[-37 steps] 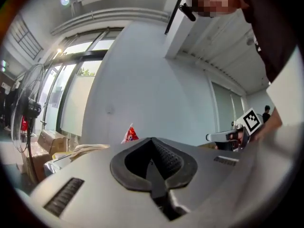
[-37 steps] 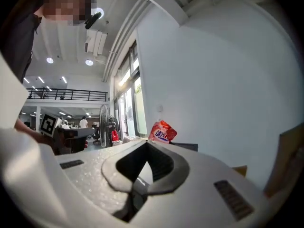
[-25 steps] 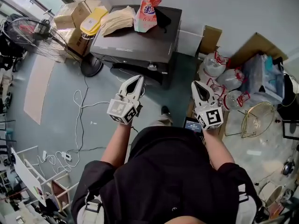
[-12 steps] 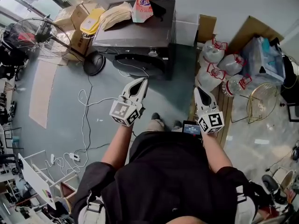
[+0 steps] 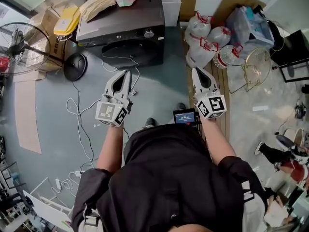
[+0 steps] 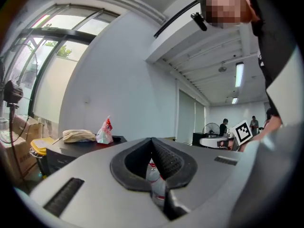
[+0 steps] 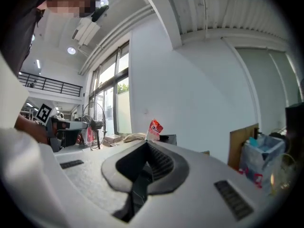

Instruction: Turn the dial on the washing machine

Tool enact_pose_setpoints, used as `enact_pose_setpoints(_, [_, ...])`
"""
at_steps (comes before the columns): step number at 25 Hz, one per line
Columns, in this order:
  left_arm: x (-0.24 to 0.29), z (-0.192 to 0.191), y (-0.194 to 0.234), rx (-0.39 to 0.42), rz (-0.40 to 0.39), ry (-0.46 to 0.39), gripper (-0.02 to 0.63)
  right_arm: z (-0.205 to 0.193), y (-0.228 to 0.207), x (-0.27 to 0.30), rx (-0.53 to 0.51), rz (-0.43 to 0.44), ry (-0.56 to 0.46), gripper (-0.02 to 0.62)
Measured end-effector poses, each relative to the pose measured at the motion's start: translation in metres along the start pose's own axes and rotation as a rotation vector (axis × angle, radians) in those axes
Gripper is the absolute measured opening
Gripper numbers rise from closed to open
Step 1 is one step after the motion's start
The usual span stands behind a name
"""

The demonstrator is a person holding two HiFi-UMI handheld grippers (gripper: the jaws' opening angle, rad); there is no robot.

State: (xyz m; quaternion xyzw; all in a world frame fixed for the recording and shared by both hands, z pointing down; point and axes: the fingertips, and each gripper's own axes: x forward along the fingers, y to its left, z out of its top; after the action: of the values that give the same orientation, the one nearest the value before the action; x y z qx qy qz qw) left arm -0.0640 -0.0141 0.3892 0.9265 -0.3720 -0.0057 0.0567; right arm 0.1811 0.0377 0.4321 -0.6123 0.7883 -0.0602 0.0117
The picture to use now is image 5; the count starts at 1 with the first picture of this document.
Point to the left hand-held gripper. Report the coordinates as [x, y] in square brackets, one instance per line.
[108, 112]

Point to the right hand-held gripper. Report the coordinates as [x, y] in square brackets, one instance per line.
[213, 106]

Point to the black washing machine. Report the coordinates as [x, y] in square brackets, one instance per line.
[125, 25]

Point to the person's left forearm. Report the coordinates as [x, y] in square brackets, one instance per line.
[109, 149]

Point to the person's right forearm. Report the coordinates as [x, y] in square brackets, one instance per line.
[217, 141]

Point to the small white plug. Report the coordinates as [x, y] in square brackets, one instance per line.
[134, 92]

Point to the brown wooden plank platform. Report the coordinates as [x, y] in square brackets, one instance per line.
[223, 78]

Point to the large clear water jug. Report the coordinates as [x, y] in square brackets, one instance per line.
[198, 26]
[199, 54]
[218, 36]

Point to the person's right grey shoe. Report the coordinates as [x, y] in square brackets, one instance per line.
[181, 105]

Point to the person's grey shoe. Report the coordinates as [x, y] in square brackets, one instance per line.
[181, 105]
[150, 121]

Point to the ribbed clear water bottle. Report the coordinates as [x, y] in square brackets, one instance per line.
[227, 55]

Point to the small black screen device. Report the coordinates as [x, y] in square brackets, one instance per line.
[184, 116]

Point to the person's left grey shoe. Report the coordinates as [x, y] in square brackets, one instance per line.
[150, 121]

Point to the black standing fan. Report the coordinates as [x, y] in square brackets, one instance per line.
[74, 66]

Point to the clear plastic storage box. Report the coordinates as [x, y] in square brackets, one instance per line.
[248, 28]

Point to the narrow tan cardboard box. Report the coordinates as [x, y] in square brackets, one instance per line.
[188, 7]

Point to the white panel box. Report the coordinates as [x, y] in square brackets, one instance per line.
[172, 11]

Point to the black bin with yellow lid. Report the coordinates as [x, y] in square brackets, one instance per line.
[66, 20]

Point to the beige folded cloth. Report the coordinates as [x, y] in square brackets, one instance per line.
[96, 5]

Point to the flat cardboard floor sheet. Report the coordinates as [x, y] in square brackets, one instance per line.
[27, 117]

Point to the plain cardboard box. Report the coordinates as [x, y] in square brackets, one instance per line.
[48, 20]

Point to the person's black shirt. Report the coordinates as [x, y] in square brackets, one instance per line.
[169, 178]

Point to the white power strip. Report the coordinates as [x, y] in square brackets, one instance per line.
[58, 184]

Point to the black frame table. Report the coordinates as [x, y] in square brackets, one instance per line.
[293, 47]

